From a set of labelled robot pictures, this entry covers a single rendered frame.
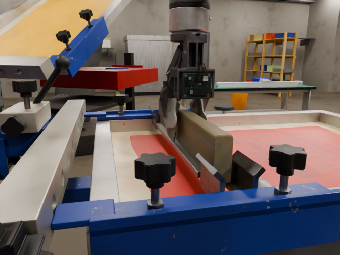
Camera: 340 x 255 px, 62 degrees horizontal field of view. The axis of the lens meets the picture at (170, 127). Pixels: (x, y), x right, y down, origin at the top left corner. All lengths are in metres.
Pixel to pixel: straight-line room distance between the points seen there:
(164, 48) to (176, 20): 8.90
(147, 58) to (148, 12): 2.13
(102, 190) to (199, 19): 0.33
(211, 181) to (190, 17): 0.29
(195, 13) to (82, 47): 0.58
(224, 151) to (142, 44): 8.94
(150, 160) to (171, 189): 0.18
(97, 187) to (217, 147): 0.18
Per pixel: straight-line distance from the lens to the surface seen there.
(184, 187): 0.48
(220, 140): 0.40
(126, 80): 1.50
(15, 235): 0.23
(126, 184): 0.49
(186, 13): 0.53
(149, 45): 9.34
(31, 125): 0.52
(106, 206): 0.32
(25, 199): 0.29
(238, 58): 11.92
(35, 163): 0.37
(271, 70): 10.40
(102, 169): 0.47
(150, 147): 0.68
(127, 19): 10.71
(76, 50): 1.00
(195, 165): 0.47
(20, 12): 1.66
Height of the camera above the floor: 1.16
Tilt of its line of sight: 14 degrees down
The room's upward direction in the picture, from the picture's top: straight up
